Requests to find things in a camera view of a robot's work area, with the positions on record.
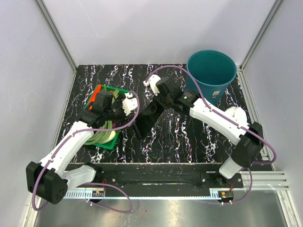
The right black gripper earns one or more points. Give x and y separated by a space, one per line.
158 97

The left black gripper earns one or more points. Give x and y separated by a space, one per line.
119 103

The black trash bag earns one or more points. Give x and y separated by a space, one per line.
147 118

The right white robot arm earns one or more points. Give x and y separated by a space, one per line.
232 123

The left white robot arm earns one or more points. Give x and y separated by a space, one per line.
48 178

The teal trash bin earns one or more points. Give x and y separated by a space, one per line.
213 71

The orange carrot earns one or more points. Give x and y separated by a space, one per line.
96 102

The white round vegetable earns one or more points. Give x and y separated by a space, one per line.
112 136

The green vegetable basket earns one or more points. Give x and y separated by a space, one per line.
109 142

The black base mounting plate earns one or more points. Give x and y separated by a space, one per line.
204 175

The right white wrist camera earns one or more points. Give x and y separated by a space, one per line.
151 82

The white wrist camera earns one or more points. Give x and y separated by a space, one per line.
129 103
151 82

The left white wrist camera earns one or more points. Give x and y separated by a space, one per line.
129 103

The aluminium frame rail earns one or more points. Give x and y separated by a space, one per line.
265 177

